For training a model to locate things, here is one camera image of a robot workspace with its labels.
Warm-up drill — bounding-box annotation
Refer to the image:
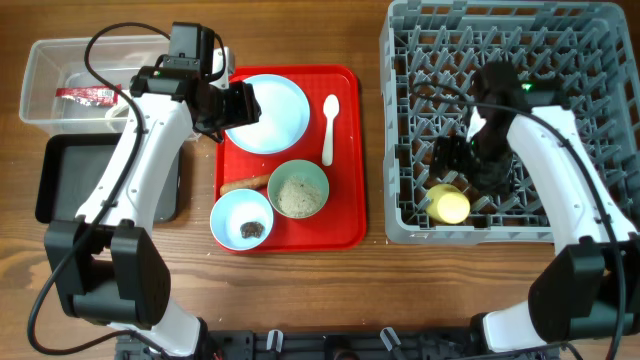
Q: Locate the yellow cup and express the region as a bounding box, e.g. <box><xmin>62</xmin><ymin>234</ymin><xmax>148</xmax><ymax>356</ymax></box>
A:
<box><xmin>426</xmin><ymin>184</ymin><xmax>471</xmax><ymax>224</ymax></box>

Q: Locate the light blue plate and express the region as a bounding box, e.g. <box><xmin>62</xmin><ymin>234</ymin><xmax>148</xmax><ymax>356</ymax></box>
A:
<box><xmin>226</xmin><ymin>74</ymin><xmax>310</xmax><ymax>155</ymax></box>

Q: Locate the brown sausage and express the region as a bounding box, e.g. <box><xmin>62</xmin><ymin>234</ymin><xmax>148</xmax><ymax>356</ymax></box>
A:
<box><xmin>220</xmin><ymin>174</ymin><xmax>271</xmax><ymax>196</ymax></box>

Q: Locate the red snack wrapper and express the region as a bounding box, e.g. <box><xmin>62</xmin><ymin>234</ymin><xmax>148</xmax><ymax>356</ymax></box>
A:
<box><xmin>55</xmin><ymin>85</ymin><xmax>119</xmax><ymax>107</ymax></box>

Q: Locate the light blue bowl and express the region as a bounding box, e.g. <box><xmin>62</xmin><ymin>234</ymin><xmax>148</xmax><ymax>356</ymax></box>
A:
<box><xmin>210</xmin><ymin>189</ymin><xmax>274</xmax><ymax>252</ymax></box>

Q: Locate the green bowl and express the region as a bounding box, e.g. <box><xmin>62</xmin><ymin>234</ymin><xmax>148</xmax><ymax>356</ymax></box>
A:
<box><xmin>267</xmin><ymin>159</ymin><xmax>329</xmax><ymax>218</ymax></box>

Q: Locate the white plastic spoon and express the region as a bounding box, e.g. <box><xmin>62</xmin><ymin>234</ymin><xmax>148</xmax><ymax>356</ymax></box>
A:
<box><xmin>321</xmin><ymin>94</ymin><xmax>340</xmax><ymax>166</ymax></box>

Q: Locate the white rice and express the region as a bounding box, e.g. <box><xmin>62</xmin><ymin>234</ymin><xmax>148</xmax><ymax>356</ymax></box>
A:
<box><xmin>277</xmin><ymin>176</ymin><xmax>324</xmax><ymax>218</ymax></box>

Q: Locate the dark food scrap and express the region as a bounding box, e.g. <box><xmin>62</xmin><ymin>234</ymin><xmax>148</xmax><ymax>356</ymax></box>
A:
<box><xmin>240</xmin><ymin>221</ymin><xmax>265</xmax><ymax>239</ymax></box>

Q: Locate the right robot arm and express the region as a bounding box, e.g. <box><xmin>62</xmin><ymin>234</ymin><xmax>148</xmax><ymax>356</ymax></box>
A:
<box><xmin>411</xmin><ymin>61</ymin><xmax>639</xmax><ymax>356</ymax></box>

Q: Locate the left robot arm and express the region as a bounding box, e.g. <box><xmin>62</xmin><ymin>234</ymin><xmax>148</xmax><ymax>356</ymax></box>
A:
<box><xmin>44</xmin><ymin>22</ymin><xmax>261</xmax><ymax>359</ymax></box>

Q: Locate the grey dishwasher rack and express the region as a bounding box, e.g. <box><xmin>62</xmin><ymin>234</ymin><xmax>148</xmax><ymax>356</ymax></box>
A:
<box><xmin>379</xmin><ymin>1</ymin><xmax>639</xmax><ymax>245</ymax></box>

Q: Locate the clear plastic waste bin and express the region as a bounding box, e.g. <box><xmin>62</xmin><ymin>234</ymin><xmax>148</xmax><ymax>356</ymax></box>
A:
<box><xmin>19</xmin><ymin>35</ymin><xmax>169</xmax><ymax>136</ymax></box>

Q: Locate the black waste tray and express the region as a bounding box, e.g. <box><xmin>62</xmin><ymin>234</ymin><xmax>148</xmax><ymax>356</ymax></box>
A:
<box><xmin>34</xmin><ymin>131</ymin><xmax>182</xmax><ymax>226</ymax></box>

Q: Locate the red serving tray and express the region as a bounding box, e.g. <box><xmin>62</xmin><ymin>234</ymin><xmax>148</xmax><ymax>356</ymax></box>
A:
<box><xmin>214</xmin><ymin>65</ymin><xmax>367</xmax><ymax>254</ymax></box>

